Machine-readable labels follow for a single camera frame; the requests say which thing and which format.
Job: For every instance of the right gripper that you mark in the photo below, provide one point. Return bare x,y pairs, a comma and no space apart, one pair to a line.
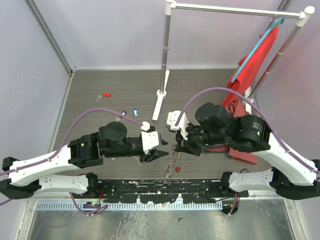
183,138

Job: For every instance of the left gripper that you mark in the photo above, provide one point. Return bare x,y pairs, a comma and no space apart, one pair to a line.
148,156

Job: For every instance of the metal disc keyring organizer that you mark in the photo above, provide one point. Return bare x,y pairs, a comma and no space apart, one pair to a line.
171,165

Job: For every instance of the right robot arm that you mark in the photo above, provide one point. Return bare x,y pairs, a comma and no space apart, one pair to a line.
287,177

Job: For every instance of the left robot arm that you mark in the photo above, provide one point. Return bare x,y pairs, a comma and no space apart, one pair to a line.
42,174

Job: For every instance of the blue key tag with key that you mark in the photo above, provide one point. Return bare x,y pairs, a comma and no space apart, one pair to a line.
135,112

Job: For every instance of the key with black tag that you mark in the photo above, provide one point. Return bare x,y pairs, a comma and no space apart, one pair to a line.
118,118

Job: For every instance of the key with small red tag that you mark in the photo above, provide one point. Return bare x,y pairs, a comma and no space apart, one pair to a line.
103,95

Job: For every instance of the red cloth on hanger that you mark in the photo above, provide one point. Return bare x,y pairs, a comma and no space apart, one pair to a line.
248,74

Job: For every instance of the blue clothes hanger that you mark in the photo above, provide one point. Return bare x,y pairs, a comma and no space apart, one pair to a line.
276,23

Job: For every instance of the white clothes rack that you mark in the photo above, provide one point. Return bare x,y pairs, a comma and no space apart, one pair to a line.
213,33

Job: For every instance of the white slotted cable duct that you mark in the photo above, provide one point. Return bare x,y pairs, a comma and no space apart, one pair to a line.
176,206

